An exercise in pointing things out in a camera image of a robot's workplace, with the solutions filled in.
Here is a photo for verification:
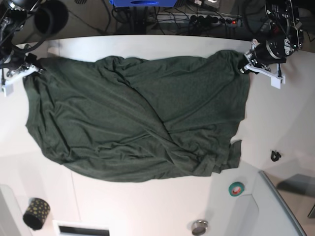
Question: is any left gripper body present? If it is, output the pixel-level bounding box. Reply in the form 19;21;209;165
252;40;286;66

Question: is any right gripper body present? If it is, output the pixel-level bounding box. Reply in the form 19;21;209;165
0;51;26;71

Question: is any dark green t-shirt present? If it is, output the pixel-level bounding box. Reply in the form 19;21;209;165
23;50;251;182

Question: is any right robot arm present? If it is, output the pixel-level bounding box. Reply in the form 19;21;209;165
0;0;54;70

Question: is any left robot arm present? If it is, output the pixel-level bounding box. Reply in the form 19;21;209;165
238;0;304;76

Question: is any black round stand base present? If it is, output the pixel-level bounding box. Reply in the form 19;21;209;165
33;0;69;36

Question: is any white power strip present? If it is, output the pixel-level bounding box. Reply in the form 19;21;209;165
157;13;243;28

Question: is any small black clip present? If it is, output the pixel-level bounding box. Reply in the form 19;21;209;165
270;150;282;162

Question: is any blue box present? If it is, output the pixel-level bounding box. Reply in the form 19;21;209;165
109;0;177;7

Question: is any green tape roll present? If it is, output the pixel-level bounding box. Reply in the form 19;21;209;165
228;181;245;197

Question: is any black gold dotted cup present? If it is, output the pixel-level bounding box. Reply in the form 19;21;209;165
23;198;51;231

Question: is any round metal tin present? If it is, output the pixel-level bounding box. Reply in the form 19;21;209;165
191;219;209;236

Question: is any white slotted tray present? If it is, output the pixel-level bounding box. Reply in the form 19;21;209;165
53;220;110;236

